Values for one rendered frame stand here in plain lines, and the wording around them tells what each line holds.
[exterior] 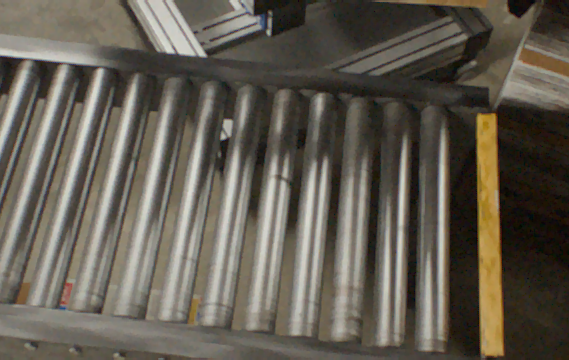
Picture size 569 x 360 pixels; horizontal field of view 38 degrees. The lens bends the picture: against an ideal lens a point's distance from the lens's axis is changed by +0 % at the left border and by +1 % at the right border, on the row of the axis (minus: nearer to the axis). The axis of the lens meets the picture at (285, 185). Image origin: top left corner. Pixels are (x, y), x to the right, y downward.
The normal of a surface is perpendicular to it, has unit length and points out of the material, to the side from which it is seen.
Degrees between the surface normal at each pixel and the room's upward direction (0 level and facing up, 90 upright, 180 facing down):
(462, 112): 90
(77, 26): 0
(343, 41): 0
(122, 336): 0
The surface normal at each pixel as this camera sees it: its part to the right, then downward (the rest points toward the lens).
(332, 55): 0.04, -0.51
